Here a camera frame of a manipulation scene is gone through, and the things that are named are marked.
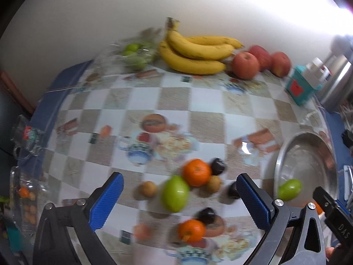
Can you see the brown kiwi fruit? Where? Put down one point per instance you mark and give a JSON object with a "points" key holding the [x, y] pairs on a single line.
{"points": [[214, 184], [148, 189]]}

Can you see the patterned tablecloth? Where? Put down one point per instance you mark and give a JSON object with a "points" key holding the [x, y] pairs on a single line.
{"points": [[147, 127]]}

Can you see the teal box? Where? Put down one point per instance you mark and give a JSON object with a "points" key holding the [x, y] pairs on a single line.
{"points": [[302, 85]]}

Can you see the red apple far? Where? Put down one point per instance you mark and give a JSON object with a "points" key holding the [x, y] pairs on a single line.
{"points": [[281, 64]]}

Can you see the red apple near bananas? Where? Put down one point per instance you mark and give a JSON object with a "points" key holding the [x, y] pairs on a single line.
{"points": [[245, 65]]}

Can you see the banana bunch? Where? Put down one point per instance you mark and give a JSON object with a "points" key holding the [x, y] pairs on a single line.
{"points": [[196, 55]]}

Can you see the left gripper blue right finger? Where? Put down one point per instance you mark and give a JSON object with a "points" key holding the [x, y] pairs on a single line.
{"points": [[257, 201]]}

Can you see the dark plum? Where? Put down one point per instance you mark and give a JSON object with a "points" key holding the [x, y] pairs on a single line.
{"points": [[232, 191], [207, 216], [217, 166]]}

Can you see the bag of green fruits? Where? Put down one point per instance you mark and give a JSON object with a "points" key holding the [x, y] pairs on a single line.
{"points": [[133, 54]]}

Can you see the stainless steel kettle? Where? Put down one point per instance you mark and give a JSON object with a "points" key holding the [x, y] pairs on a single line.
{"points": [[339, 85]]}

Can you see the stainless steel bowl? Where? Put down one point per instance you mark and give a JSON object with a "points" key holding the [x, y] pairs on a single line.
{"points": [[306, 157]]}

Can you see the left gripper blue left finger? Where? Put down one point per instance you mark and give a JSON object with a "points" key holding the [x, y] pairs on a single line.
{"points": [[102, 200]]}

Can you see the plastic bag of snacks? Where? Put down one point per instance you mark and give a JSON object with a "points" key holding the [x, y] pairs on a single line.
{"points": [[28, 197]]}

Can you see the green apple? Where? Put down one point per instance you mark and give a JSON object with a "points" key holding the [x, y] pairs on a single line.
{"points": [[174, 194], [289, 190]]}

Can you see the red apple middle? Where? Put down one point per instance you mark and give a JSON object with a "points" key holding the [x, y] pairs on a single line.
{"points": [[262, 55]]}

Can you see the orange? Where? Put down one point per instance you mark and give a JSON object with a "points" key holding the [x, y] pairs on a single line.
{"points": [[191, 231], [196, 172], [318, 208]]}

